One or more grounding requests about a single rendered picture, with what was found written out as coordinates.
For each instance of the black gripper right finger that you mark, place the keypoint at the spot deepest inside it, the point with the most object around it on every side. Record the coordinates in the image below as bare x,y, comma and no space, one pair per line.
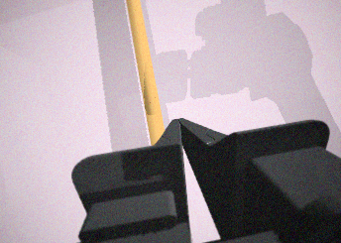
219,162

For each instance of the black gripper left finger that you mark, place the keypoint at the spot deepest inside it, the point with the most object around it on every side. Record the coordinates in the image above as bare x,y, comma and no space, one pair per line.
137,171

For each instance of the long scraper with wooden handle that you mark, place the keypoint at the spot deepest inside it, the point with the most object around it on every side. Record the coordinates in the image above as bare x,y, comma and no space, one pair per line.
146,72

